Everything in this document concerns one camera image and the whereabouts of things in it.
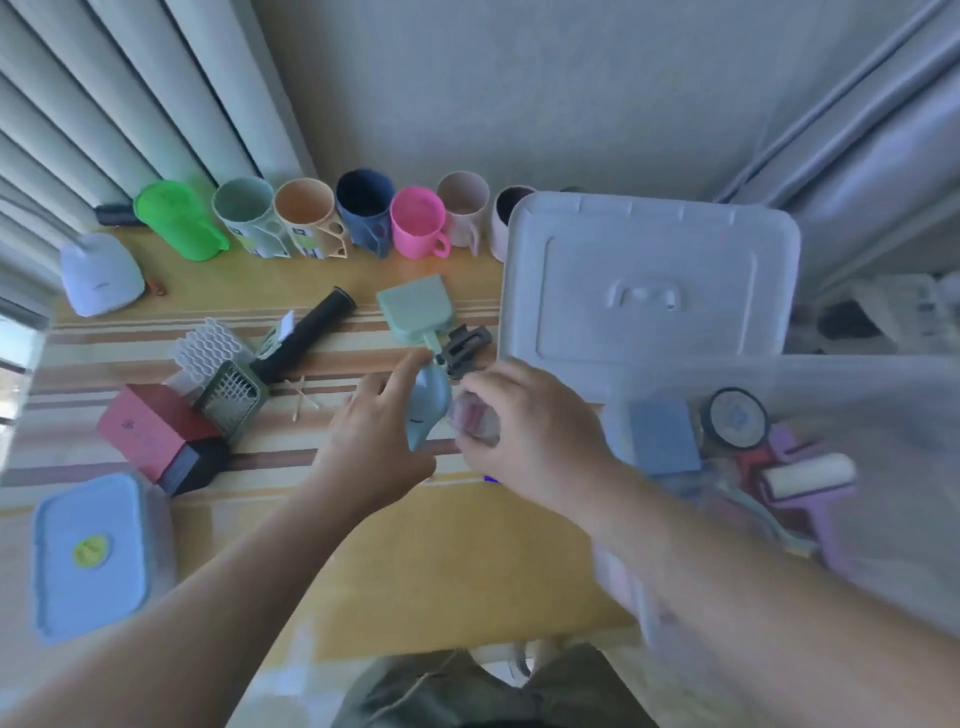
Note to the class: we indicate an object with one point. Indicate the white rounded device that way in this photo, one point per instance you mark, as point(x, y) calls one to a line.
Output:
point(100, 274)

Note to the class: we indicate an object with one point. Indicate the clear plastic storage box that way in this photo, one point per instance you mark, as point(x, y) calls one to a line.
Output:
point(885, 465)

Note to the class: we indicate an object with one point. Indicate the person's right forearm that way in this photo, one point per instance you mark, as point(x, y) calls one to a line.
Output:
point(757, 622)

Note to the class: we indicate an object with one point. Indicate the mint green dustpan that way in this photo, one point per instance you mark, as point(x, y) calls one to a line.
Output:
point(416, 311)

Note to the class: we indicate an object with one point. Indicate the black plastic clip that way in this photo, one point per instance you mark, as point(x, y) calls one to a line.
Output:
point(466, 346)

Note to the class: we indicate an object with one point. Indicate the white mug dark inside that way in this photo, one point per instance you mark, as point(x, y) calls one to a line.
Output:
point(501, 225)

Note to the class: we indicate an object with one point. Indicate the grey curtain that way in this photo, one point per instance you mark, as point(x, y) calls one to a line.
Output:
point(877, 135)

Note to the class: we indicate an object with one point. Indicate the blue lidded food container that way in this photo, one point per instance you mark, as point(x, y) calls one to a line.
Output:
point(90, 555)

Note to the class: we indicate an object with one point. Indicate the person's left thumb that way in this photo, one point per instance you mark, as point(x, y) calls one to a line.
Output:
point(411, 375)

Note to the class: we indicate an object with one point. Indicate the cotton swabs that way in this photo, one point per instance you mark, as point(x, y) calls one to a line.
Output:
point(300, 394)

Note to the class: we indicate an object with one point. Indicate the person's right thumb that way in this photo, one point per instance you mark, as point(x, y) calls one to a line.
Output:
point(472, 448)

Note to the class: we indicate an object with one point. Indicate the person's left hand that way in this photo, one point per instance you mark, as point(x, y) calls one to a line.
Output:
point(371, 450)

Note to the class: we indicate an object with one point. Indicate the white honeycomb organizer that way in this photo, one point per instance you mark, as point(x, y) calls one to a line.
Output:
point(206, 349)

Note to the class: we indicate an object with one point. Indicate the round black-rimmed mirror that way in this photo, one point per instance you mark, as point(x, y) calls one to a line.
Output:
point(736, 418)

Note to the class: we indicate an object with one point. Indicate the light blue whale-shaped holder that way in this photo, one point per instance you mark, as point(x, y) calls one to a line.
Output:
point(431, 401)

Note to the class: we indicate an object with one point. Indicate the person's left forearm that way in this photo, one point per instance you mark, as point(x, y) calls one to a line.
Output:
point(187, 622)

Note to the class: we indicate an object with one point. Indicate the small black object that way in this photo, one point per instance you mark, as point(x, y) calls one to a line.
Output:
point(116, 216)

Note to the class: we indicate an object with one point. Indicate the small clear pink bottle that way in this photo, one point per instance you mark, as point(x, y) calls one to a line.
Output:
point(474, 415)

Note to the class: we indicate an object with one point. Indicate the beige orange mug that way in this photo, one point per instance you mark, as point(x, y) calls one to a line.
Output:
point(309, 221)

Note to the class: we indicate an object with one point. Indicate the pink red cardboard box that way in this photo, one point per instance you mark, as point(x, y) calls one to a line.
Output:
point(154, 427)

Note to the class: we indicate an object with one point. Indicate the blue sponge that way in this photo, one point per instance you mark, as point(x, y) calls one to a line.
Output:
point(664, 436)

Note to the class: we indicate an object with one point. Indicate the white paper tag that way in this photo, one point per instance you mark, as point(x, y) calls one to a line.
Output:
point(279, 330)

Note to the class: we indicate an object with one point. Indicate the navy blue mug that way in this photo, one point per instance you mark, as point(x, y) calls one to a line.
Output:
point(365, 214)

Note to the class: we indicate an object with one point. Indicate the pale pink mug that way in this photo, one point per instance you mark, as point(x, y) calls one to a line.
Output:
point(465, 210)

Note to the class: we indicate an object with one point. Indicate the black box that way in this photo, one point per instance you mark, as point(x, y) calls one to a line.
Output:
point(195, 469)

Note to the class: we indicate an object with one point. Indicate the purple lint roller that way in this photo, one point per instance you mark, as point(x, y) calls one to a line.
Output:
point(810, 476)

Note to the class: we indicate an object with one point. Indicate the bright green plastic cup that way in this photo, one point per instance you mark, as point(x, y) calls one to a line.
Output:
point(180, 221)

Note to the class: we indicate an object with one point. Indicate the white storage box lid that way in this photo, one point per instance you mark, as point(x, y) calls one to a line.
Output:
point(645, 300)

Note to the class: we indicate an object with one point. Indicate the small brown object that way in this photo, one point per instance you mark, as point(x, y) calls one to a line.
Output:
point(157, 286)

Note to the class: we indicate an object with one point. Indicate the hot pink mug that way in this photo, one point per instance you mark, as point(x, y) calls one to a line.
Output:
point(416, 225)

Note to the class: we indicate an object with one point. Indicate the person's olive trousers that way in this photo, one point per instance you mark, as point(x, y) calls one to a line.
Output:
point(450, 697)

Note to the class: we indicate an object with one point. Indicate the pale green mug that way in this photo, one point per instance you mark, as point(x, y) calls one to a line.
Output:
point(251, 217)

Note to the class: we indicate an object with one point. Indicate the person's right hand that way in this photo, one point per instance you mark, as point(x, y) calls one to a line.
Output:
point(544, 442)

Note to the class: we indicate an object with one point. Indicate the black tube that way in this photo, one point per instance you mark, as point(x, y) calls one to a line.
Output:
point(311, 330)

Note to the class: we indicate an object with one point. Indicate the white pleated curtain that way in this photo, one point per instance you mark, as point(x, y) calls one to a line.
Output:
point(112, 90)

